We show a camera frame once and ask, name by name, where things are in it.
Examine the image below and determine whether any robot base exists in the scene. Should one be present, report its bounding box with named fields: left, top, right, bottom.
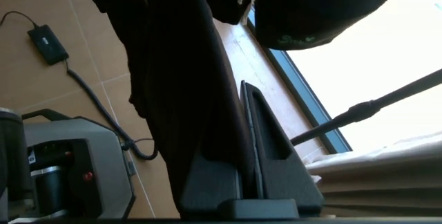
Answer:
left=0, top=107, right=137, bottom=222

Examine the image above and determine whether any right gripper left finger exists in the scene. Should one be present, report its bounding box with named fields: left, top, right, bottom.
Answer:
left=178, top=154, right=243, bottom=218

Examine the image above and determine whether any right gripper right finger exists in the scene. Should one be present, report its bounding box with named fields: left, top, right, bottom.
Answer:
left=240, top=80, right=325, bottom=218

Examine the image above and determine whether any brown curtain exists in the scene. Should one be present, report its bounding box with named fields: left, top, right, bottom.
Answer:
left=305, top=131, right=442, bottom=218

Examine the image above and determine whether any thin black cable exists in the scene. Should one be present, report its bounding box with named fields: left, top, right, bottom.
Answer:
left=0, top=10, right=39, bottom=28

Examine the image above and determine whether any window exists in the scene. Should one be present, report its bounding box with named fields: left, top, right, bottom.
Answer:
left=246, top=0, right=442, bottom=155

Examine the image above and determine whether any black knit garment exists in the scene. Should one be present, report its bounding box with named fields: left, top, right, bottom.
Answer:
left=75, top=0, right=258, bottom=214

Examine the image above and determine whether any black clothes rack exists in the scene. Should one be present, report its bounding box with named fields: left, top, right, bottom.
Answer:
left=289, top=67, right=442, bottom=147

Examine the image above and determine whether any black power adapter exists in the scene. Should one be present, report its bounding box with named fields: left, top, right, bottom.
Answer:
left=26, top=24, right=70, bottom=66

